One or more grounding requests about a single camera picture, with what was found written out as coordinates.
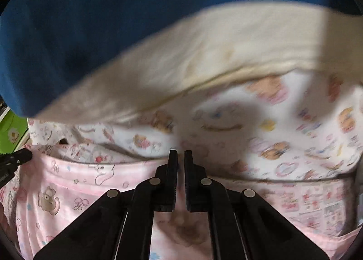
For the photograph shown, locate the pink cartoon print pants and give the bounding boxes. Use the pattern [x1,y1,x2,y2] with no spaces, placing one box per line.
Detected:
[16,146,359,259]

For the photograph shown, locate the green storage bin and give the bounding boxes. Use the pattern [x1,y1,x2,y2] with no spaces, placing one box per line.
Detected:
[0,107,29,154]

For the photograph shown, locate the cartoon print bed sheet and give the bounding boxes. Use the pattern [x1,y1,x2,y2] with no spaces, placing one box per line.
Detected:
[0,68,363,238]

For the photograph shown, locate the striped hanging curtain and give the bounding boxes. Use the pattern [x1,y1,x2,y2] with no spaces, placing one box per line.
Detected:
[1,0,362,124]

